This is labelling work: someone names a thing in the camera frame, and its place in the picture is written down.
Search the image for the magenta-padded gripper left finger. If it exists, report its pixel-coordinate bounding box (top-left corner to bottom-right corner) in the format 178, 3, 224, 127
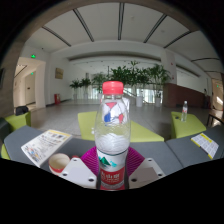
58, 145, 101, 190

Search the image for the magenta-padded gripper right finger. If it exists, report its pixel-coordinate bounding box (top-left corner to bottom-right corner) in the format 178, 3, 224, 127
126, 145, 167, 190

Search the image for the clear water bottle red cap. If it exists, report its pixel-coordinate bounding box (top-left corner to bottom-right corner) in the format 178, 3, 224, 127
93, 80, 132, 192

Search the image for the small clear water bottle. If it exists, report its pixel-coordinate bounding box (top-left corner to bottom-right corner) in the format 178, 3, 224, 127
180, 100, 189, 123

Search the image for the red and white mug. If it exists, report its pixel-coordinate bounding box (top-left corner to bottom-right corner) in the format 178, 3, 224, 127
48, 152, 80, 177

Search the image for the wide lime green low table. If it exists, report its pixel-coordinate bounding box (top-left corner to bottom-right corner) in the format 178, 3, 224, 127
77, 110, 165, 143

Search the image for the white printed magazine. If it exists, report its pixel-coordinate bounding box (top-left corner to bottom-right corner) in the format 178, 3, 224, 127
20, 129, 74, 168

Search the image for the small lime green low table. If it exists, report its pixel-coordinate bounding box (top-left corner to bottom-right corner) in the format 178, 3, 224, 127
170, 110, 208, 140

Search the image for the yellow and white leaflet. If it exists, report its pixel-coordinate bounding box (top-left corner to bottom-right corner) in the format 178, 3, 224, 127
190, 132, 220, 160

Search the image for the red fire extinguisher box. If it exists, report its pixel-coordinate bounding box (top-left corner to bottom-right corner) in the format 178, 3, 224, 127
53, 93, 62, 105

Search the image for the lime green seat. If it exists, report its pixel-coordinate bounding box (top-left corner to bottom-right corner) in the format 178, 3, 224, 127
3, 111, 32, 133

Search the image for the brown wooden counter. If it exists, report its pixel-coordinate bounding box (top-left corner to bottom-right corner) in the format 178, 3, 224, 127
162, 82, 207, 108

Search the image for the dark bag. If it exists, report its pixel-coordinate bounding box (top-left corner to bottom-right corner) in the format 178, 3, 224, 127
14, 105, 30, 117

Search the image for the dark bench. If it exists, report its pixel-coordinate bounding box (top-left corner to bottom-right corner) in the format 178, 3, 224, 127
207, 109, 224, 128

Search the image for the group of potted green plants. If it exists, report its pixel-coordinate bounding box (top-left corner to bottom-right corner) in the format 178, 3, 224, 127
69, 60, 173, 101

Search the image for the framed wall picture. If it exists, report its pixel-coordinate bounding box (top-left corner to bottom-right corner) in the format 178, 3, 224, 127
54, 67, 64, 80

